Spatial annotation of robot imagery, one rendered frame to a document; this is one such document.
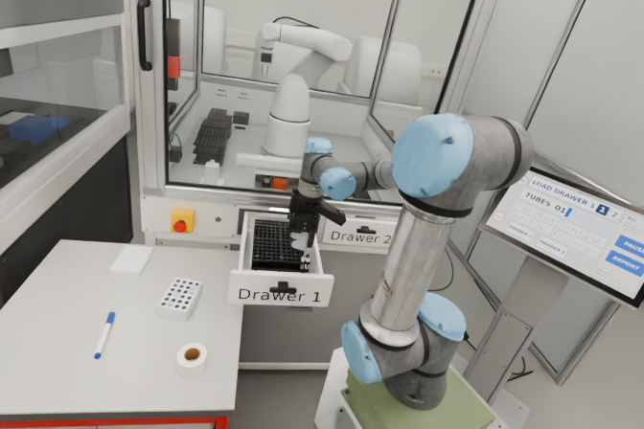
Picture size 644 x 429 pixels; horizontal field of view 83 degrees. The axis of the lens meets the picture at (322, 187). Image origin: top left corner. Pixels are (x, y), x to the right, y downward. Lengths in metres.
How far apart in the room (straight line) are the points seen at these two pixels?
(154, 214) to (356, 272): 0.80
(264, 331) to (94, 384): 0.83
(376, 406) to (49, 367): 0.75
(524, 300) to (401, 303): 1.09
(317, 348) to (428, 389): 0.98
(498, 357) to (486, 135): 1.46
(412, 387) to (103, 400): 0.68
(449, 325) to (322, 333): 1.03
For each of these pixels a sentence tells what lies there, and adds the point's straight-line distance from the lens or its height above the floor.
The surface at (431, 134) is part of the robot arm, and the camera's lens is 0.51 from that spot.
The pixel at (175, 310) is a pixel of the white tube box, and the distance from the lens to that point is 1.13.
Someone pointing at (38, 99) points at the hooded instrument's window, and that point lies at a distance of 1.53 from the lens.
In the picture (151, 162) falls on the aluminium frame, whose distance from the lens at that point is 1.27.
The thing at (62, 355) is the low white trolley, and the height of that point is 0.76.
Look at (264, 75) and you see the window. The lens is 1.15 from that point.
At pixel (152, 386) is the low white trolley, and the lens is 1.03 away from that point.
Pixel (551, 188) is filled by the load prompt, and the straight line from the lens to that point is 1.59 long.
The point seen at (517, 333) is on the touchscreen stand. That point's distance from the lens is 1.80.
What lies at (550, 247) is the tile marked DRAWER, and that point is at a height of 1.00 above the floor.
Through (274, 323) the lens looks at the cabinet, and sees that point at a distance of 1.69.
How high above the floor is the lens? 1.61
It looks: 26 degrees down
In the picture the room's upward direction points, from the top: 11 degrees clockwise
